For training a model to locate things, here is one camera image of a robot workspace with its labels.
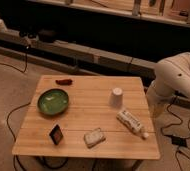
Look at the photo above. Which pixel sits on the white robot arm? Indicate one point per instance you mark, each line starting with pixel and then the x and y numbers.
pixel 171 74

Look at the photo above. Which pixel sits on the dark red eraser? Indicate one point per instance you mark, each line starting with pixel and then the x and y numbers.
pixel 56 135

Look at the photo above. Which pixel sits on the red chili pepper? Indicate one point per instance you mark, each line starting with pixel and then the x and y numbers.
pixel 64 82

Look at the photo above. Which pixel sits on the wooden table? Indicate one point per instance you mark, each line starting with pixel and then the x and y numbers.
pixel 88 110

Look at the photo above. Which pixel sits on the green bowl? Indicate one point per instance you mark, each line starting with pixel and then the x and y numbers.
pixel 53 102

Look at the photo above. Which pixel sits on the white plastic bottle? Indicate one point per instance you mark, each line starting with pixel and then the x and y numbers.
pixel 132 123

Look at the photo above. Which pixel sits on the black device on ledge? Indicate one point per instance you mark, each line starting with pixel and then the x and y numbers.
pixel 48 36

